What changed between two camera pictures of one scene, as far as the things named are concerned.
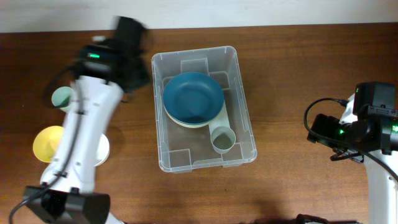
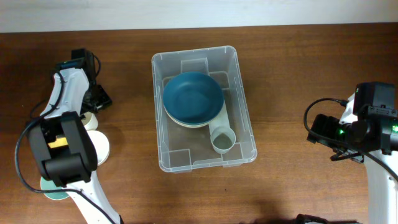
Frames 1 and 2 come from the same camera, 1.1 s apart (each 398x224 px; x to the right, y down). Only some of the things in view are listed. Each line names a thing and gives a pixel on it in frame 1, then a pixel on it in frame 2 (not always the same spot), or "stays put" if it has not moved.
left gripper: [144, 72] to [105, 101]
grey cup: [222, 139] stays put
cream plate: [191, 126] stays put
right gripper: [324, 125] stays put
